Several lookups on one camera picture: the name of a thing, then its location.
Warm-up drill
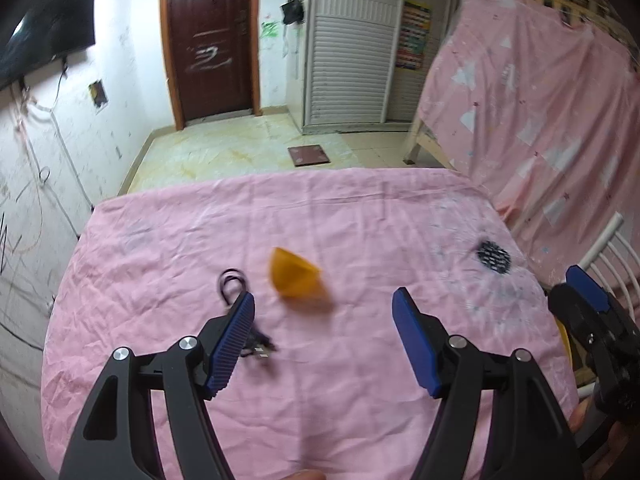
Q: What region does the person's left hand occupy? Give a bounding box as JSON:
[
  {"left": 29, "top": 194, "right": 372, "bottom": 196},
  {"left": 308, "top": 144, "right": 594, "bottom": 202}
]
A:
[{"left": 282, "top": 469, "right": 326, "bottom": 480}]

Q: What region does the person's right hand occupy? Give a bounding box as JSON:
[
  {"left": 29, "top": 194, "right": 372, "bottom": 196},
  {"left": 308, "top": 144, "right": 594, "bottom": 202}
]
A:
[{"left": 568, "top": 398, "right": 629, "bottom": 480}]

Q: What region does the wall-mounted black television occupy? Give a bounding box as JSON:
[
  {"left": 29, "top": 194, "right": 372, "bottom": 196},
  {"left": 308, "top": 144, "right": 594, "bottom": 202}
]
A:
[{"left": 1, "top": 0, "right": 96, "bottom": 89}]

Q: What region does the pink patterned curtain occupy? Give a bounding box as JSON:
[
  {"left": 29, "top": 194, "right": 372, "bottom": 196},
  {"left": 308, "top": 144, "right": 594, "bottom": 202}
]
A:
[{"left": 418, "top": 0, "right": 639, "bottom": 283}]

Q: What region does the dark brown wooden door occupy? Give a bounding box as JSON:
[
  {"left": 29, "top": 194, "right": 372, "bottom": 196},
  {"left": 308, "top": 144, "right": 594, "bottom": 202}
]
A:
[{"left": 160, "top": 0, "right": 262, "bottom": 130}]

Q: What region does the white louvered wardrobe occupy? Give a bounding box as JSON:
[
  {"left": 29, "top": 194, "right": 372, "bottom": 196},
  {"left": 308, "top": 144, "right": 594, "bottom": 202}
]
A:
[{"left": 302, "top": 0, "right": 454, "bottom": 133}]

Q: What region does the yellow triangular wrapper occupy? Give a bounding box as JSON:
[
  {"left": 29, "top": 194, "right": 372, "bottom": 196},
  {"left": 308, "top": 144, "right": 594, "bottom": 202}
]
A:
[{"left": 269, "top": 247, "right": 320, "bottom": 299}]

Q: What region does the pink bed sheet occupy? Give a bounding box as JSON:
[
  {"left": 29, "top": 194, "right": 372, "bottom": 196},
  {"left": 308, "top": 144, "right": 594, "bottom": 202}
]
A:
[{"left": 41, "top": 169, "right": 577, "bottom": 479}]

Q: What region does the yellow trash bin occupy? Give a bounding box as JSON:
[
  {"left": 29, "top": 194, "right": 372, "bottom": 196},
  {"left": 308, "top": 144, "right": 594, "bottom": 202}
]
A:
[{"left": 554, "top": 318, "right": 573, "bottom": 370}]

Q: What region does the white metal chair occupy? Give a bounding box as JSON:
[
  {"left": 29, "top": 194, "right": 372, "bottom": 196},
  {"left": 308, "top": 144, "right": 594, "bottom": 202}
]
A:
[{"left": 578, "top": 212, "right": 640, "bottom": 322}]

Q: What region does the colourful wall chart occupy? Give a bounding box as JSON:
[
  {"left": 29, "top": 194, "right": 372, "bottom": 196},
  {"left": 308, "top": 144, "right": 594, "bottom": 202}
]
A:
[{"left": 395, "top": 1, "right": 432, "bottom": 70}]

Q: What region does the black cable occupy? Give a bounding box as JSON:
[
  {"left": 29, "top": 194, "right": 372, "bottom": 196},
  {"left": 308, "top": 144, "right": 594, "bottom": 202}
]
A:
[{"left": 218, "top": 268, "right": 278, "bottom": 360}]

